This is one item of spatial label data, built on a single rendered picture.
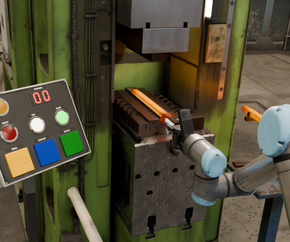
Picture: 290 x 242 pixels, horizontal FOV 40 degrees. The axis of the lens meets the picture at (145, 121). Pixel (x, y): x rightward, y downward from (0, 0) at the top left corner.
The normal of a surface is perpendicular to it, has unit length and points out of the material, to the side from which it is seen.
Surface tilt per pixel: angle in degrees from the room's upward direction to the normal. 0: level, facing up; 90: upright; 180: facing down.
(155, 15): 90
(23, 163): 60
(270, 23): 90
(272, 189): 0
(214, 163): 87
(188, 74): 90
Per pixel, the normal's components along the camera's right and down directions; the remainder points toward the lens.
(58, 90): 0.67, -0.22
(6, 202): 0.05, -0.93
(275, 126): -0.97, -0.07
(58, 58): 0.40, 0.36
